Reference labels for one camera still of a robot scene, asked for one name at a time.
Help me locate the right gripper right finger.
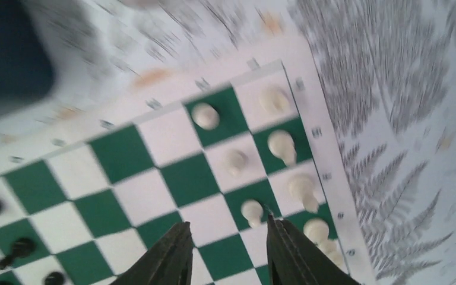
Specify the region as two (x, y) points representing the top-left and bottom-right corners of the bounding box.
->
(267, 214), (359, 285)

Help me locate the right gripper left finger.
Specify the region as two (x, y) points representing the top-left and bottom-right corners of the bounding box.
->
(111, 221), (194, 285)

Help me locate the white chess piece gripped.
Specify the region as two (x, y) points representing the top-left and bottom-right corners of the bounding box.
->
(287, 173), (319, 213)

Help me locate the white pawn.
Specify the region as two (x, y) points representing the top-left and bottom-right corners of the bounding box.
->
(191, 103), (220, 131)

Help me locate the white queen chess piece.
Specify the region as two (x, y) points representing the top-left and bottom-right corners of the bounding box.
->
(318, 239), (344, 270)

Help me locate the green white chess board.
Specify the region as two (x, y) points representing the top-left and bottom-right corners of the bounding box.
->
(0, 36), (376, 284)

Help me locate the black chess pieces row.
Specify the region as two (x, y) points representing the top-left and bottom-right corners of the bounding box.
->
(0, 200), (72, 284)

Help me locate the white rook chess piece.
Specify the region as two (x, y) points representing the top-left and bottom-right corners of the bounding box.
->
(259, 87), (290, 115)

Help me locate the floral patterned table mat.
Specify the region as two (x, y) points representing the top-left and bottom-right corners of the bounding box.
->
(0, 1), (456, 284)

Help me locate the blue square tray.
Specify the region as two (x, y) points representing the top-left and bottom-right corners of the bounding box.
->
(0, 1), (56, 117)

